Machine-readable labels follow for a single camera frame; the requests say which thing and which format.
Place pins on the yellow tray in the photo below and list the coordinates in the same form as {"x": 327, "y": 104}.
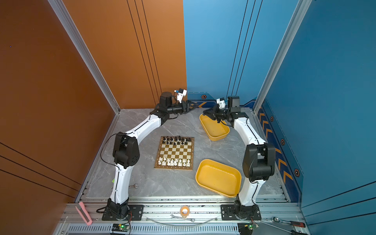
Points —
{"x": 219, "y": 178}
{"x": 215, "y": 131}

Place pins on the green circuit board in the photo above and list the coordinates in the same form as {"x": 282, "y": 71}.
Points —
{"x": 121, "y": 229}

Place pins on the red handled ratchet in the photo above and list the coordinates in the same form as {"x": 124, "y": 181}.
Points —
{"x": 293, "y": 223}

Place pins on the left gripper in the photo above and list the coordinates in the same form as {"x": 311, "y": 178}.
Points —
{"x": 184, "y": 107}

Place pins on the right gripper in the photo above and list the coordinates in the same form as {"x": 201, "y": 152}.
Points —
{"x": 214, "y": 111}

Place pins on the wooden chess board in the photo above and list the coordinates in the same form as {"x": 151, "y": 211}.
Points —
{"x": 175, "y": 152}

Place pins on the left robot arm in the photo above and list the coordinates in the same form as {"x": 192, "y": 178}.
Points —
{"x": 126, "y": 151}

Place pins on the aluminium corner post left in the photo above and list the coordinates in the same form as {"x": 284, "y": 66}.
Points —
{"x": 71, "y": 29}

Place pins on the silver wrench on table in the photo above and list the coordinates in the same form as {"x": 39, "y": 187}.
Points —
{"x": 135, "y": 186}

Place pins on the aluminium corner post right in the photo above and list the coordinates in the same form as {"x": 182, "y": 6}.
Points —
{"x": 289, "y": 35}

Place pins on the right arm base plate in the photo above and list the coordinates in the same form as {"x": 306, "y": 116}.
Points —
{"x": 233, "y": 212}

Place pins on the pink tool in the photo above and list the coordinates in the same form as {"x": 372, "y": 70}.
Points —
{"x": 81, "y": 209}

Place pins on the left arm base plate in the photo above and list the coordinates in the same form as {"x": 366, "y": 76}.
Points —
{"x": 135, "y": 213}

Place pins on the silver wrench on rail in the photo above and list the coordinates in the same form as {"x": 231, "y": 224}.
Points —
{"x": 182, "y": 218}

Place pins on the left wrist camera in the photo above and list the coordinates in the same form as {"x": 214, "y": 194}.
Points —
{"x": 180, "y": 94}

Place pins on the aluminium corner post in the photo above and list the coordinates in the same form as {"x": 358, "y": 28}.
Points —
{"x": 71, "y": 29}
{"x": 289, "y": 35}

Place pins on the orange tape roll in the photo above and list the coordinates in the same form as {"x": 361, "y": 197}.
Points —
{"x": 184, "y": 211}

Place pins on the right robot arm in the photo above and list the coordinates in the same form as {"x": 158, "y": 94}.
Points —
{"x": 259, "y": 157}

